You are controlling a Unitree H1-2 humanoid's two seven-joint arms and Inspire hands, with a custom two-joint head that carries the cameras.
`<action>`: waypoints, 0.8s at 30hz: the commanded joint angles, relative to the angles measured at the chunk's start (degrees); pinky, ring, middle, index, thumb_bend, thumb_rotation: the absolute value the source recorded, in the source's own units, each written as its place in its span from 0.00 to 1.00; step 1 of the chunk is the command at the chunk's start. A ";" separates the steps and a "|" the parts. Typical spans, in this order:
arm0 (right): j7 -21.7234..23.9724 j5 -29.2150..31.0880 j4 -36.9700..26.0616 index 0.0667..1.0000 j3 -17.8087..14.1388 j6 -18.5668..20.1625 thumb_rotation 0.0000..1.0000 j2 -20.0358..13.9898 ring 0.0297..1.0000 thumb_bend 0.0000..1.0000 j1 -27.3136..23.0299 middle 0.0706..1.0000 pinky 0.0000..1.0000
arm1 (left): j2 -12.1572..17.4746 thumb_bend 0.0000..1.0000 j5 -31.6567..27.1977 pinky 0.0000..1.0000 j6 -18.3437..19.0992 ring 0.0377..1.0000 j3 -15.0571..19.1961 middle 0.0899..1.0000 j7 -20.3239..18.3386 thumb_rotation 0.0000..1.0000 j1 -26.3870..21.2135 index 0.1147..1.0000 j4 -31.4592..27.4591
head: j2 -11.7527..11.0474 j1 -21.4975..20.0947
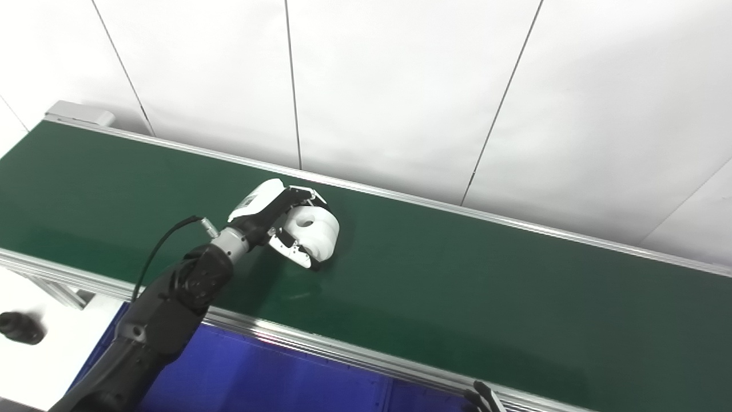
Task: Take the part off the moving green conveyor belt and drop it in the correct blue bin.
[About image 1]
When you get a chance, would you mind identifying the green conveyor belt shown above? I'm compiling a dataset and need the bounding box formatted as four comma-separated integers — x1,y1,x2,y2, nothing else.
0,101,732,412
0,120,732,412

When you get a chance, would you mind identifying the blue plastic bin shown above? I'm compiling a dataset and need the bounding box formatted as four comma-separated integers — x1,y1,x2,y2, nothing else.
389,379,476,412
67,302,394,412

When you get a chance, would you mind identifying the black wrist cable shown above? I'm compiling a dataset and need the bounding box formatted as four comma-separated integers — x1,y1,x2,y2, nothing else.
130,215,220,303

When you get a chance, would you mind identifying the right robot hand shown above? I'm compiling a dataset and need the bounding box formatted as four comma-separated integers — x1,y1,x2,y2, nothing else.
462,380,507,412

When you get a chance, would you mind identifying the black cylindrical part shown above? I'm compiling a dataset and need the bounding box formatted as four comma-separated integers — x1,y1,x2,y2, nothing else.
0,311,46,346

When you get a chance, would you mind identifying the white round plastic part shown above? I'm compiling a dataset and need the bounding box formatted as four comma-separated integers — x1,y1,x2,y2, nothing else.
283,203,340,264

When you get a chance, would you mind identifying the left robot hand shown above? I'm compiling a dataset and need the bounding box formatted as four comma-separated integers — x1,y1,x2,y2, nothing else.
227,178,329,271

